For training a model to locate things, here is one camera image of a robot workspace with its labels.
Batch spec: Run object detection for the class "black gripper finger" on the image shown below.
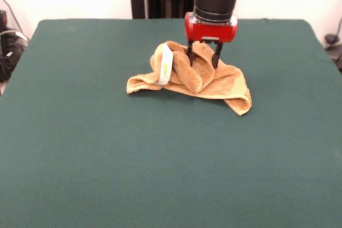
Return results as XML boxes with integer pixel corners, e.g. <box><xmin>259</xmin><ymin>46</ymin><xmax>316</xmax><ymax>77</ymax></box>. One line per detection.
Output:
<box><xmin>212</xmin><ymin>42</ymin><xmax>224</xmax><ymax>68</ymax></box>
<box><xmin>186</xmin><ymin>41</ymin><xmax>196</xmax><ymax>68</ymax></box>

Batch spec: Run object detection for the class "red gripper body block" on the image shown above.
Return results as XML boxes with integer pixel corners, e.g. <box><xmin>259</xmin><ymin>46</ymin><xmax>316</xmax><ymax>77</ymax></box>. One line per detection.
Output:
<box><xmin>184</xmin><ymin>11</ymin><xmax>239</xmax><ymax>44</ymax></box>

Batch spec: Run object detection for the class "tan terry towel white label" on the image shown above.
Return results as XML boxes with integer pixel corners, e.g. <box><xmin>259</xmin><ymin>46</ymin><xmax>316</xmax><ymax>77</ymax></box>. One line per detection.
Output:
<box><xmin>126</xmin><ymin>40</ymin><xmax>253</xmax><ymax>116</ymax></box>

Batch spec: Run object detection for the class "dark green table cloth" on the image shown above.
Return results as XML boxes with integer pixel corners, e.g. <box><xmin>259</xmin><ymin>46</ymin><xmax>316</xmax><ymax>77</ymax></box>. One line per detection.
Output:
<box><xmin>0</xmin><ymin>18</ymin><xmax>342</xmax><ymax>228</ymax></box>

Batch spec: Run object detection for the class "grey cable loop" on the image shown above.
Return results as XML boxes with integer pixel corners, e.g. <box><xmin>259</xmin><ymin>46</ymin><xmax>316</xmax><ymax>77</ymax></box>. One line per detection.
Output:
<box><xmin>0</xmin><ymin>0</ymin><xmax>29</xmax><ymax>44</ymax></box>

